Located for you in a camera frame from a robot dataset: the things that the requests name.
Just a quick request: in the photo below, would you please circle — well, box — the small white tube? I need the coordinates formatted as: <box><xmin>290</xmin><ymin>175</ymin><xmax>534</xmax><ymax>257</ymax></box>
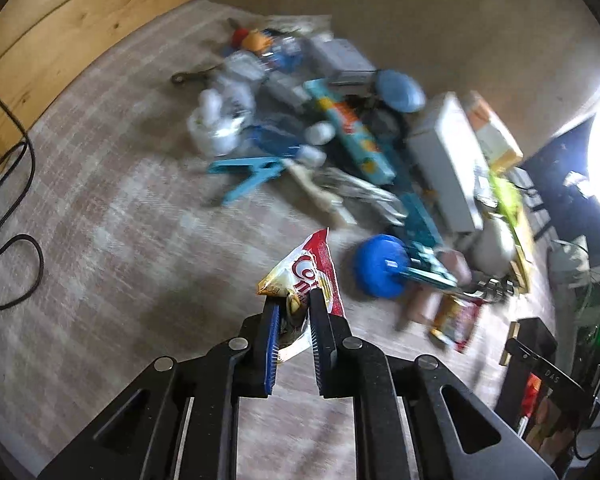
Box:
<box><xmin>302</xmin><ymin>122</ymin><xmax>337</xmax><ymax>146</ymax></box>
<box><xmin>297</xmin><ymin>145</ymin><xmax>327</xmax><ymax>167</ymax></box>

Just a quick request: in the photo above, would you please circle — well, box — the teal clothes peg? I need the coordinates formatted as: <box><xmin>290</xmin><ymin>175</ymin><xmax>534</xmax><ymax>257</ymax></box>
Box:
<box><xmin>399</xmin><ymin>192</ymin><xmax>460</xmax><ymax>291</ymax></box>
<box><xmin>207</xmin><ymin>155</ymin><xmax>301</xmax><ymax>206</ymax></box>

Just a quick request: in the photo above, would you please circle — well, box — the white gift box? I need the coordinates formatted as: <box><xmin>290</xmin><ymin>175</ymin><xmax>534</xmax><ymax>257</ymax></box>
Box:
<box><xmin>405</xmin><ymin>92</ymin><xmax>486</xmax><ymax>233</ymax></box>

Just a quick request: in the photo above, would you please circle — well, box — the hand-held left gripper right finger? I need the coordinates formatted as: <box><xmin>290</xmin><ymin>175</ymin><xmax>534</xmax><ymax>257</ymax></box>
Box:
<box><xmin>307</xmin><ymin>287</ymin><xmax>561</xmax><ymax>480</ymax></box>

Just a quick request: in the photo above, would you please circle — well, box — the pine wooden board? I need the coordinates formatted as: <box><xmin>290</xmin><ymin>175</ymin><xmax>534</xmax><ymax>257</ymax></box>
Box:
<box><xmin>0</xmin><ymin>0</ymin><xmax>206</xmax><ymax>173</ymax></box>

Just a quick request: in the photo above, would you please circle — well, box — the white plastic bag bundle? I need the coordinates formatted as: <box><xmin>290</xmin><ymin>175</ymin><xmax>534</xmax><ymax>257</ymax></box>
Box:
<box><xmin>187</xmin><ymin>52</ymin><xmax>263</xmax><ymax>156</ymax></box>

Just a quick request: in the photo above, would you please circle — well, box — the small colourful snack packet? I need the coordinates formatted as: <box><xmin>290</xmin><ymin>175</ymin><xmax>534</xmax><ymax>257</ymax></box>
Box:
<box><xmin>430</xmin><ymin>294</ymin><xmax>483</xmax><ymax>353</ymax></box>

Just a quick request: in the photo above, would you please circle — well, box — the potted plant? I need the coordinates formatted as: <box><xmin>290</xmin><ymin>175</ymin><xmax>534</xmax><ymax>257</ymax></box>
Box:
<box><xmin>547</xmin><ymin>237</ymin><xmax>600</xmax><ymax>321</ymax></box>

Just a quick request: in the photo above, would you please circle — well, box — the blue round lid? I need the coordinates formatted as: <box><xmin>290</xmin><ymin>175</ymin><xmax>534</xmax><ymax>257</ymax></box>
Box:
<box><xmin>354</xmin><ymin>235</ymin><xmax>412</xmax><ymax>300</ymax></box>

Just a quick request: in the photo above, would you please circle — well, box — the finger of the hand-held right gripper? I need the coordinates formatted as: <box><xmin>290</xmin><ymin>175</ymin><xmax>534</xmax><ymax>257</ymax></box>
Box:
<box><xmin>505</xmin><ymin>337</ymin><xmax>600</xmax><ymax>428</ymax></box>

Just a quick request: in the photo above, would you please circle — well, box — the orange toy figure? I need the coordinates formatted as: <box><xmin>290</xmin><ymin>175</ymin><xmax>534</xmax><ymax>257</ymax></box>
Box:
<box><xmin>230</xmin><ymin>27</ymin><xmax>276</xmax><ymax>56</ymax></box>

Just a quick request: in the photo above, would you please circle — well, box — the light blue oval case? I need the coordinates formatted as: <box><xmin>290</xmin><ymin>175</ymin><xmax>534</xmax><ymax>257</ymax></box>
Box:
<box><xmin>375</xmin><ymin>67</ymin><xmax>427</xmax><ymax>113</ymax></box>

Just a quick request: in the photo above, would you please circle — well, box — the clear plastic bag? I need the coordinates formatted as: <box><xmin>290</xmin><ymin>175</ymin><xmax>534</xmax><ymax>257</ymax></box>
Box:
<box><xmin>267</xmin><ymin>12</ymin><xmax>333</xmax><ymax>36</ymax></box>

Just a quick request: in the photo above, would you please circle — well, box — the silver metal clip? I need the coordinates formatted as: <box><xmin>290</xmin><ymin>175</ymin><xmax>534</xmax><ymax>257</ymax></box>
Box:
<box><xmin>472</xmin><ymin>277</ymin><xmax>516</xmax><ymax>301</ymax></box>

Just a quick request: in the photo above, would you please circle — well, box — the grey-white small box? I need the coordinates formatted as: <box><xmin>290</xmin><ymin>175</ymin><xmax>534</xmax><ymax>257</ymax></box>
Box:
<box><xmin>307</xmin><ymin>35</ymin><xmax>376</xmax><ymax>83</ymax></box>

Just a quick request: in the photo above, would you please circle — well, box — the black storage box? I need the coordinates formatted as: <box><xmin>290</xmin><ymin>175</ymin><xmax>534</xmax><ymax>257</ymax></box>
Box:
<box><xmin>495</xmin><ymin>317</ymin><xmax>600</xmax><ymax>476</ymax></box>

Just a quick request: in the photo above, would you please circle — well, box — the dark metal tool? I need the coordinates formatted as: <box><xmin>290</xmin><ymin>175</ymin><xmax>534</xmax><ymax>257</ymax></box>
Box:
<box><xmin>171</xmin><ymin>62</ymin><xmax>221</xmax><ymax>85</ymax></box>

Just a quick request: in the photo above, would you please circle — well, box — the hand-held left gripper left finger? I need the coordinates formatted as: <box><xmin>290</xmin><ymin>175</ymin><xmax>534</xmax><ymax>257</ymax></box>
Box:
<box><xmin>37</xmin><ymin>297</ymin><xmax>281</xmax><ymax>480</ymax></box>

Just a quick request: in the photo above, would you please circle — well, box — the black cable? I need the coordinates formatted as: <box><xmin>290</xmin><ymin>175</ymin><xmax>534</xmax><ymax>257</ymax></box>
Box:
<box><xmin>0</xmin><ymin>87</ymin><xmax>46</xmax><ymax>341</ymax></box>

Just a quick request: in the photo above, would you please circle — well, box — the orange tissue pack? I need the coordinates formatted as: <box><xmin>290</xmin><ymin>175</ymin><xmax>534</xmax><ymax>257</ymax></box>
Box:
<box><xmin>462</xmin><ymin>92</ymin><xmax>525</xmax><ymax>173</ymax></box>

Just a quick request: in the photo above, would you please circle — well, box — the colourful toothpaste box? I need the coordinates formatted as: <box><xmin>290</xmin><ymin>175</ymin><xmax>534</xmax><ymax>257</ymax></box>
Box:
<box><xmin>305</xmin><ymin>79</ymin><xmax>397</xmax><ymax>184</ymax></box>

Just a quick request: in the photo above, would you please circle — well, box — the red white snack packet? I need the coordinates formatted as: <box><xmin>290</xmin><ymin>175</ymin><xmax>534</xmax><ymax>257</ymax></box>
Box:
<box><xmin>257</xmin><ymin>227</ymin><xmax>346</xmax><ymax>366</ymax></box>

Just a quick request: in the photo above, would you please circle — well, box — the silver foil packet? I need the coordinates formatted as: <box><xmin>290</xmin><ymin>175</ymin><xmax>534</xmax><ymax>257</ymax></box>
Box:
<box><xmin>325</xmin><ymin>167</ymin><xmax>406</xmax><ymax>223</ymax></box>

